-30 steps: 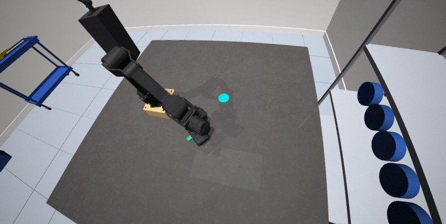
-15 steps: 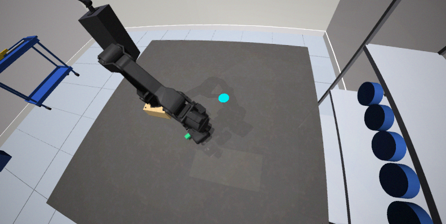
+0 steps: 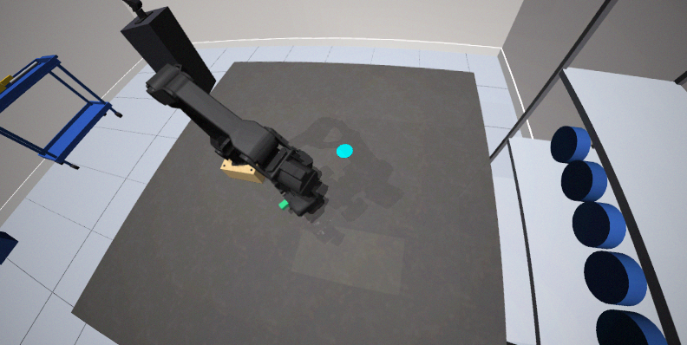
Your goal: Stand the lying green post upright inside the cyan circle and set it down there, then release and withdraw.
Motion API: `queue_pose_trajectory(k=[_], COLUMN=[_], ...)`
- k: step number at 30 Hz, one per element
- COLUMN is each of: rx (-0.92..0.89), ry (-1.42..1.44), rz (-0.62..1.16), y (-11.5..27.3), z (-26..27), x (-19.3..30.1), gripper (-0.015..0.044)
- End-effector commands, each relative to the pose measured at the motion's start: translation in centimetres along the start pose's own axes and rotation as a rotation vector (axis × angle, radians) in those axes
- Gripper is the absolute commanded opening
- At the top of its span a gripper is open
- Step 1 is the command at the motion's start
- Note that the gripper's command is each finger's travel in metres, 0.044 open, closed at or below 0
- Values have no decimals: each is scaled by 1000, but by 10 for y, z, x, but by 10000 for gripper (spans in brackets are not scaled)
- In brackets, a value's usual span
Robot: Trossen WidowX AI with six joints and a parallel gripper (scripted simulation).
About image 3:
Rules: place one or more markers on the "cyan circle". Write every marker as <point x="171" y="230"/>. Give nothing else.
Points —
<point x="344" y="151"/>

